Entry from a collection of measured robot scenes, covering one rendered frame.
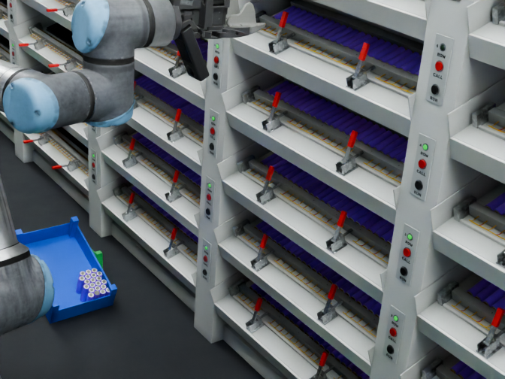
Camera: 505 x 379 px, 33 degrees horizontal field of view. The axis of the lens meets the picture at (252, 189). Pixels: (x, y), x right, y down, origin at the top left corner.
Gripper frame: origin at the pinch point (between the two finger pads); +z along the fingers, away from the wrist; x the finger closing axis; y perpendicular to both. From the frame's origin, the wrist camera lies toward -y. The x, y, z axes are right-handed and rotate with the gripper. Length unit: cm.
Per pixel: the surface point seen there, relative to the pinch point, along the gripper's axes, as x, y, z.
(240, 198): 22, -50, 18
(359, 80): -13.6, -8.5, 17.6
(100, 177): 100, -77, 18
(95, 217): 104, -95, 18
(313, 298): -6, -65, 22
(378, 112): -21.4, -12.3, 16.4
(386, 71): -16.2, -6.0, 22.0
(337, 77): -6.6, -9.9, 17.9
